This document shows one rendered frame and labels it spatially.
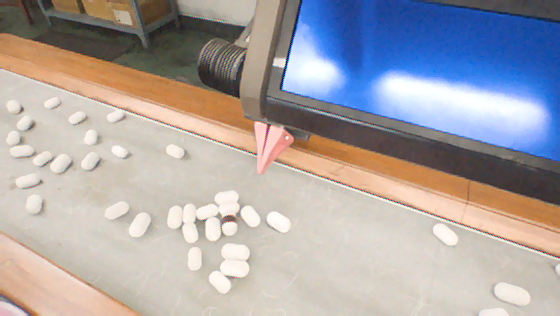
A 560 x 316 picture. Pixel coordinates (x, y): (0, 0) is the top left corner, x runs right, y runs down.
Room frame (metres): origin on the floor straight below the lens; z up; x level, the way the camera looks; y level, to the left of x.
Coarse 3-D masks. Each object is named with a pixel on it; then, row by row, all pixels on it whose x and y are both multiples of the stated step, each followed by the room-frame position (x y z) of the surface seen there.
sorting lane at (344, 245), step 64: (0, 128) 0.50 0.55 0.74; (64, 128) 0.50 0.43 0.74; (128, 128) 0.50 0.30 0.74; (0, 192) 0.34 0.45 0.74; (64, 192) 0.34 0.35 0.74; (128, 192) 0.34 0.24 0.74; (192, 192) 0.34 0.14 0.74; (256, 192) 0.34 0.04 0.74; (320, 192) 0.34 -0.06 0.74; (64, 256) 0.23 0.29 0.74; (128, 256) 0.23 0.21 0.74; (256, 256) 0.23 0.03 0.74; (320, 256) 0.23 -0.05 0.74; (384, 256) 0.23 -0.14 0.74; (448, 256) 0.23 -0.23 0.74; (512, 256) 0.23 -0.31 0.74
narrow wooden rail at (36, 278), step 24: (0, 240) 0.24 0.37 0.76; (0, 264) 0.20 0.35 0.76; (24, 264) 0.20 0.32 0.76; (48, 264) 0.20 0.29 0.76; (0, 288) 0.17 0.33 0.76; (24, 288) 0.17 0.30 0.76; (48, 288) 0.17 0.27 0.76; (72, 288) 0.17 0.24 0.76; (96, 288) 0.17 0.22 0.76; (24, 312) 0.18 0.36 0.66; (48, 312) 0.14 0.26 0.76; (72, 312) 0.15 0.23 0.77; (96, 312) 0.15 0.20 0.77; (120, 312) 0.15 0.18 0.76
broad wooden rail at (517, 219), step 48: (0, 48) 0.81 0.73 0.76; (48, 48) 0.80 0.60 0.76; (96, 96) 0.61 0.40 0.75; (144, 96) 0.58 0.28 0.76; (192, 96) 0.58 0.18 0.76; (240, 144) 0.45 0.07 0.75; (336, 144) 0.43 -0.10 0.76; (384, 192) 0.33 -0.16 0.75; (432, 192) 0.32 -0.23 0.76; (480, 192) 0.32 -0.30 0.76; (528, 240) 0.25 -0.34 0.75
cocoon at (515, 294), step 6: (504, 282) 0.18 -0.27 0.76; (498, 288) 0.18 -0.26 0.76; (504, 288) 0.17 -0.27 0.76; (510, 288) 0.17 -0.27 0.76; (516, 288) 0.17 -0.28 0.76; (522, 288) 0.17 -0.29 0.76; (498, 294) 0.17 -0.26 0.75; (504, 294) 0.17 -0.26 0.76; (510, 294) 0.17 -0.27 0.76; (516, 294) 0.17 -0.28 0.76; (522, 294) 0.17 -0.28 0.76; (528, 294) 0.17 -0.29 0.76; (504, 300) 0.17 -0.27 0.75; (510, 300) 0.16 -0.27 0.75; (516, 300) 0.16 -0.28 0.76; (522, 300) 0.16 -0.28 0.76; (528, 300) 0.16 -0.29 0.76
